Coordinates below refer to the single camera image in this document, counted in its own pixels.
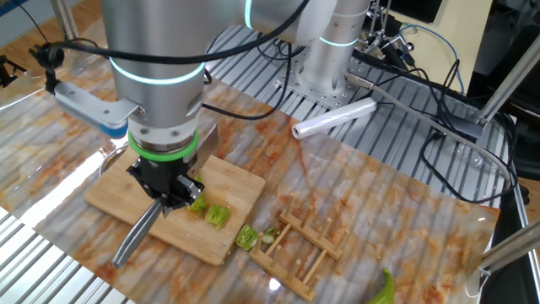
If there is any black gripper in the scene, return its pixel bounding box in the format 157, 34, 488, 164
126, 156, 205, 220

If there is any wooden cutting board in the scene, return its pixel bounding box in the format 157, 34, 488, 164
83, 145, 267, 266

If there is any steel cleaver knife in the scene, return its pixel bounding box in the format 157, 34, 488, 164
111, 122, 219, 270

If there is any curved green chili pepper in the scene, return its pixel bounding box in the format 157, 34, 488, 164
364, 268, 397, 304

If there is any cut green pepper chunk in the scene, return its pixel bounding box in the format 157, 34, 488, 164
204, 204, 232, 230
235, 224, 260, 252

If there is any cut green pepper stem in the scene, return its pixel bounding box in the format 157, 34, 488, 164
261, 226, 281, 246

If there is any wooden peg rack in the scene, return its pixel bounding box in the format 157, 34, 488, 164
247, 193, 350, 303

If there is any white plastic film roll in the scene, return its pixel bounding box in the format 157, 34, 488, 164
290, 97, 378, 140

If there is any black tripod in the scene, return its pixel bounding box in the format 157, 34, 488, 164
0, 54, 26, 88

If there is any marble pattern plastic mat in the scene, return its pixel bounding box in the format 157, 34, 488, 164
0, 6, 501, 304

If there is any beige cabinet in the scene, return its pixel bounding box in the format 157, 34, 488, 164
400, 0, 494, 94

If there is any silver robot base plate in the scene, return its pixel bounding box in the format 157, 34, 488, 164
273, 54, 373, 111

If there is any black camera cable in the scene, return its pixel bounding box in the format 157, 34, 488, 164
28, 0, 312, 122

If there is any aluminium frame post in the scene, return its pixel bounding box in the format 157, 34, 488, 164
478, 33, 540, 126
480, 219, 540, 275
50, 0, 79, 46

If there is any black cable bundle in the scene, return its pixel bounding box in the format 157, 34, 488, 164
419, 58, 520, 206

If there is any blue cable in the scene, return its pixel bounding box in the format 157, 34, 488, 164
398, 24, 466, 95

